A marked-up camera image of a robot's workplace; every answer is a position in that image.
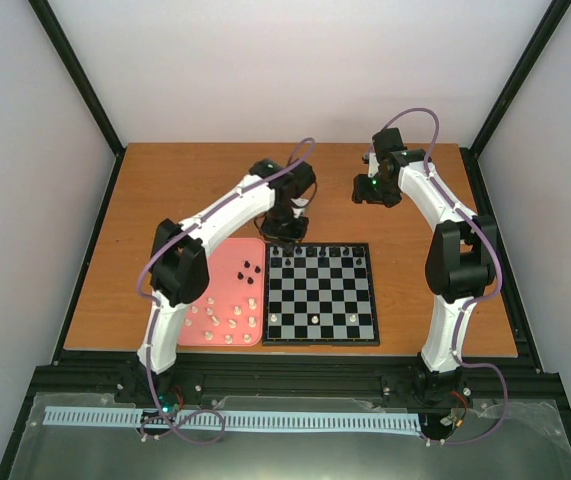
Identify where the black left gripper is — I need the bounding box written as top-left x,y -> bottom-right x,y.
259,204 -> 309,252

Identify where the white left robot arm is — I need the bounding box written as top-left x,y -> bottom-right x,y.
136,159 -> 316,403

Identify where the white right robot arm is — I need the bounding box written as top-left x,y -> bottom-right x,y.
352,128 -> 498,406

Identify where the black white chessboard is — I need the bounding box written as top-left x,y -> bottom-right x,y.
262,243 -> 380,346

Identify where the pink plastic tray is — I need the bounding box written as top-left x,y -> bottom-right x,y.
178,238 -> 267,348

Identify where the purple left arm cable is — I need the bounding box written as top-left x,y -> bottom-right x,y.
136,137 -> 316,444

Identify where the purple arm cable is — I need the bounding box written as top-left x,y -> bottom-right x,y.
136,137 -> 316,444
383,107 -> 509,446

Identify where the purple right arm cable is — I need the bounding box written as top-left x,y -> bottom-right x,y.
383,107 -> 509,446

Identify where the black aluminium frame rail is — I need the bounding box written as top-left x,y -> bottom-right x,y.
29,352 -> 564,416

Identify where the right black corner post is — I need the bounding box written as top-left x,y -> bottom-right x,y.
468,0 -> 571,157

